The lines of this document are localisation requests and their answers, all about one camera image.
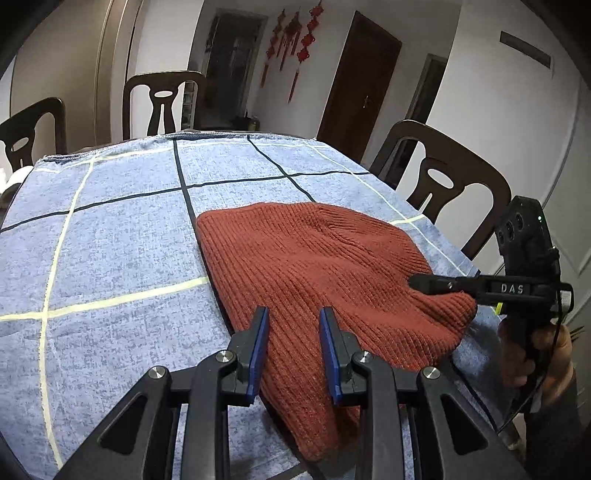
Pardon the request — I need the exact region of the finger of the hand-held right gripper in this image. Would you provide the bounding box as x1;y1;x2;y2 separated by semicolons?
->
409;273;481;297

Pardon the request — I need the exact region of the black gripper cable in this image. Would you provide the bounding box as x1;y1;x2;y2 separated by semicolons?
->
494;291;571;435

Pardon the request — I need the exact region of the person's right forearm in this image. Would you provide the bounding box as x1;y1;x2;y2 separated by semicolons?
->
522;364;589;480

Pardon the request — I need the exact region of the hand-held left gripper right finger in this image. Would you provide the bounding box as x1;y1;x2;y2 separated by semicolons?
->
320;306;533;480

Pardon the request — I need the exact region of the grey wall vent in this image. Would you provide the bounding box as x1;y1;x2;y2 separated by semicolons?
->
500;31;553;71

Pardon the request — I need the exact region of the blue checked blanket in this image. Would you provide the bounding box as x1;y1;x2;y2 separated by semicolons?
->
0;131;511;480

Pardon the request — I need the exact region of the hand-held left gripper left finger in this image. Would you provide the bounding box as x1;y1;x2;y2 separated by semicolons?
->
53;306;271;480

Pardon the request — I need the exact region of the red knot wall ornament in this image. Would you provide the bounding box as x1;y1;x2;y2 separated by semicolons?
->
276;11;302;72
261;36;279;89
288;1;325;103

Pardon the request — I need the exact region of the person's right hand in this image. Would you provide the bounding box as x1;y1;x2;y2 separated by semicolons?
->
498;318;576;409

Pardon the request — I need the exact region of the dark wooden chair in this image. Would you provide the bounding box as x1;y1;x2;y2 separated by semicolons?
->
0;97;68;169
369;119;513;261
122;71;206;139

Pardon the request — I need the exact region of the rust red knit sweater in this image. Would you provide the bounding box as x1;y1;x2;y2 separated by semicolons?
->
196;202;478;463

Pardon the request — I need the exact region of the brown wooden door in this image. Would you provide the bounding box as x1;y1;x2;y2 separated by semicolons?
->
318;11;403;163

